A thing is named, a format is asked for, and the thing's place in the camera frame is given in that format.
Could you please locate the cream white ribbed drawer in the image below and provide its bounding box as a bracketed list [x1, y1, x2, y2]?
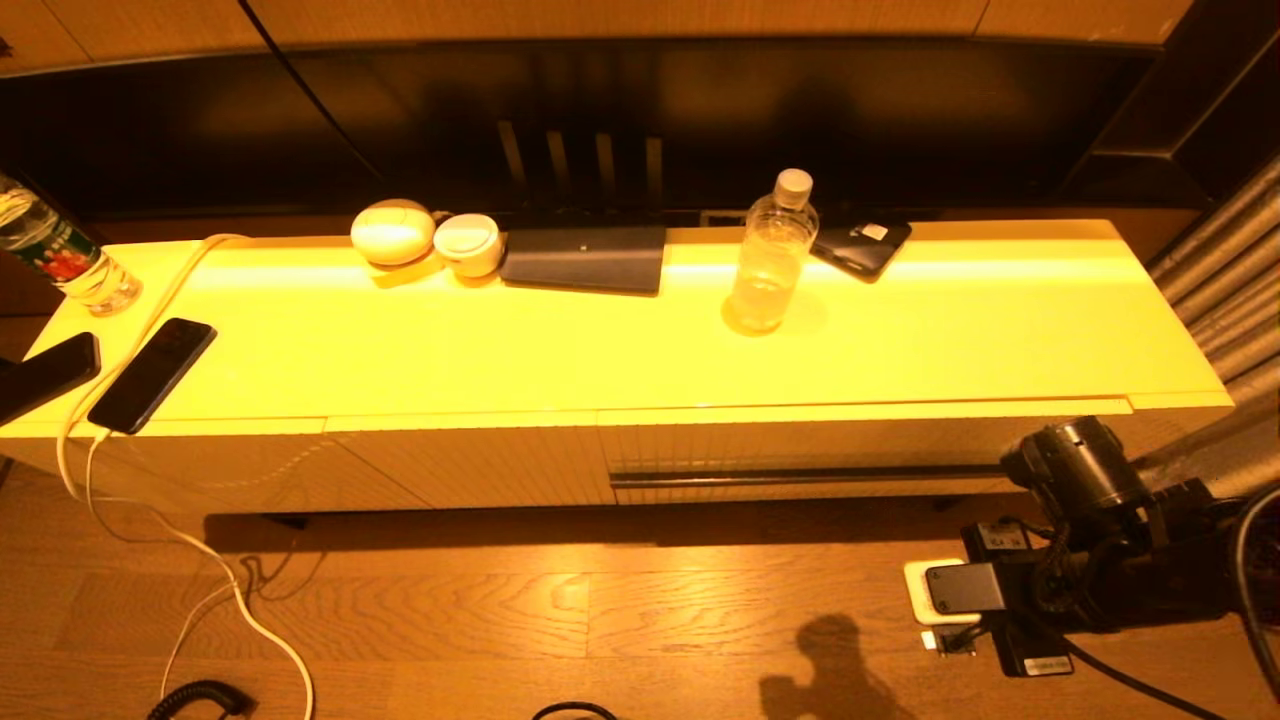
[598, 398, 1133, 506]

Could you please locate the clear bottle with white cap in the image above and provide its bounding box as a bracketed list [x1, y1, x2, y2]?
[722, 168, 820, 337]

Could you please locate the white low tv cabinet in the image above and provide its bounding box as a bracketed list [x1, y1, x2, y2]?
[0, 218, 1235, 521]

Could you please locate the black box with white label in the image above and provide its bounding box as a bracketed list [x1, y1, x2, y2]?
[990, 610, 1076, 679]

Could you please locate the black device with white sticker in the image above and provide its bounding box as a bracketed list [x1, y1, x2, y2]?
[808, 217, 913, 284]

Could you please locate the grey pleated curtain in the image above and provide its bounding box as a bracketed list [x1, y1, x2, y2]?
[1135, 150, 1280, 501]

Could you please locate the dark grey router with antennas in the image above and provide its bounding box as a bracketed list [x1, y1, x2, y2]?
[497, 120, 668, 297]

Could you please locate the white round jar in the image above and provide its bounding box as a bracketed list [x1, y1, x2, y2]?
[433, 213, 505, 279]

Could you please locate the white oval device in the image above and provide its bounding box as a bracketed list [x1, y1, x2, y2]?
[349, 198, 437, 267]

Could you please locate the black television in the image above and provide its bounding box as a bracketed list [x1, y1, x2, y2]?
[0, 38, 1161, 226]

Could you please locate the black smartphone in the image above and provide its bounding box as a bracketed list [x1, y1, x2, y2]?
[0, 332, 101, 428]
[87, 318, 218, 436]

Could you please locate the water bottle with colourful label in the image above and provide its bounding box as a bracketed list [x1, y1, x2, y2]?
[0, 172, 143, 318]

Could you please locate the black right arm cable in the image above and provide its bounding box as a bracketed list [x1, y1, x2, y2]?
[1020, 485, 1280, 720]

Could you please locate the dark wooden wall cabinet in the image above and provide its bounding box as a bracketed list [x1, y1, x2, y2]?
[1055, 0, 1280, 211]

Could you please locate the black coiled cable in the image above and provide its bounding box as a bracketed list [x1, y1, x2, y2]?
[147, 680, 256, 720]

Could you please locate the thick white power cable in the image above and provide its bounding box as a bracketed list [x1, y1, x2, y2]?
[55, 232, 316, 720]

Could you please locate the thin black hanging cable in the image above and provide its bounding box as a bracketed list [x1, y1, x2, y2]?
[236, 0, 391, 191]

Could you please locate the thin white charging cable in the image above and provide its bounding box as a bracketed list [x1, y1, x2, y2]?
[84, 432, 241, 701]

